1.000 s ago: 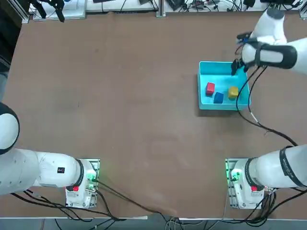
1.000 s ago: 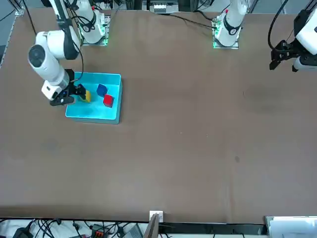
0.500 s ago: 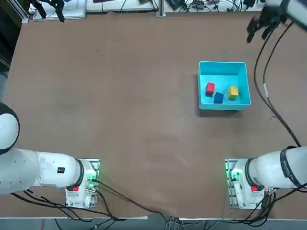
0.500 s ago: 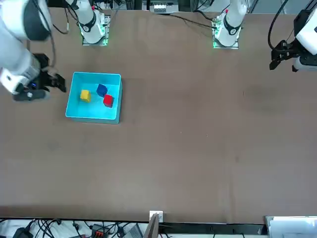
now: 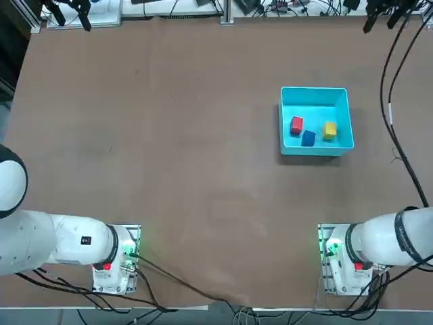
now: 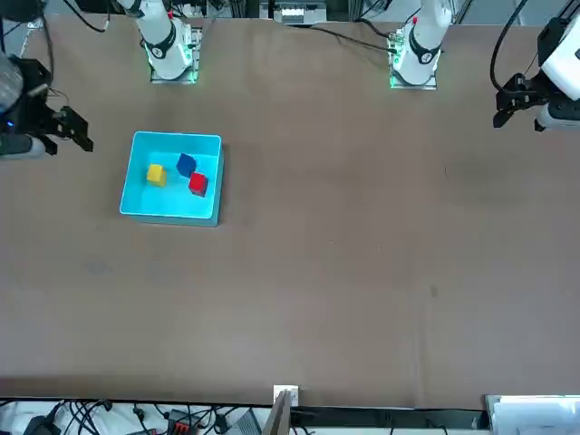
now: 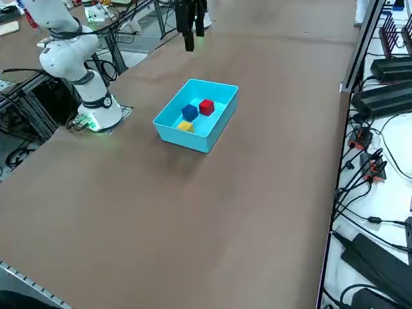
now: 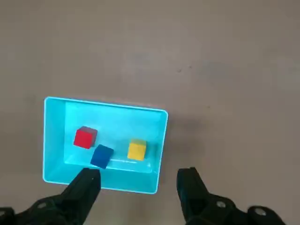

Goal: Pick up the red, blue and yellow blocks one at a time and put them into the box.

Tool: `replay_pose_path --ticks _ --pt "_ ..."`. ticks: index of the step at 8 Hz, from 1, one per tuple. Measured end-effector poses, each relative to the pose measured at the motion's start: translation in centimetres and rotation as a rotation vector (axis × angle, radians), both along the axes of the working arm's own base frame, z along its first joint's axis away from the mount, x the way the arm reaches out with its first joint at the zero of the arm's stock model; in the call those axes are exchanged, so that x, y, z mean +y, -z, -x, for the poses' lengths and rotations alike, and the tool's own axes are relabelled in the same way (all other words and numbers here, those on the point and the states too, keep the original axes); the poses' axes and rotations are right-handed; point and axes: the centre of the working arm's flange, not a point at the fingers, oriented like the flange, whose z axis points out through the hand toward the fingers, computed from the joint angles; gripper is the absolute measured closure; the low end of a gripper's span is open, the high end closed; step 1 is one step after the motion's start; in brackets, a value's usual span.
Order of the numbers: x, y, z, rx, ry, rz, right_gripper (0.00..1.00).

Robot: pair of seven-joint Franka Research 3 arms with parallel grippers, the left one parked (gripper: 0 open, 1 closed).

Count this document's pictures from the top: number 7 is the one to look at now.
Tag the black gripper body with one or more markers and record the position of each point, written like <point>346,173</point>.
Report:
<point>186,14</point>

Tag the red cube block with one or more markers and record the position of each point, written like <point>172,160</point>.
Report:
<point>206,107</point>

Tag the blue cube block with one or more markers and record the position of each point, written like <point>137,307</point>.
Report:
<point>190,112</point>

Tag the yellow cube block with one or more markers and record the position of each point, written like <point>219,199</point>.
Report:
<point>186,126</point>

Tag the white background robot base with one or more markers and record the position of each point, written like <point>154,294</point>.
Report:
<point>95,13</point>

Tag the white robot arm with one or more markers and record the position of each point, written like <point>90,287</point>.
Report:
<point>64,54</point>
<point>210,20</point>

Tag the cyan plastic box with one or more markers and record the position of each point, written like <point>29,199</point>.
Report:
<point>190,141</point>

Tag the wooden board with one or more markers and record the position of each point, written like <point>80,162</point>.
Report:
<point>8,28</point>

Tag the black slotted rack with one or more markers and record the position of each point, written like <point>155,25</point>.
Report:
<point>391,38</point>

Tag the orange and black adapter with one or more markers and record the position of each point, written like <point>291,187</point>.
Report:
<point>362,136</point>
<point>373,167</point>

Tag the black power adapter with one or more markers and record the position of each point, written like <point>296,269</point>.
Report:
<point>392,69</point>
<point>383,99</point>

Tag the black power strip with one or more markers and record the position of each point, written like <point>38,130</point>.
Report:
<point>370,257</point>

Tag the aluminium profile post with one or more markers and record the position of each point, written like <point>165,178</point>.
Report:
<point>360,51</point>

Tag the aluminium support frame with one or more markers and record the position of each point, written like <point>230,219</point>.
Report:
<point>32,106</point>

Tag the aluminium edge rail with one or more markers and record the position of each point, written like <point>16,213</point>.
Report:
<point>25,278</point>

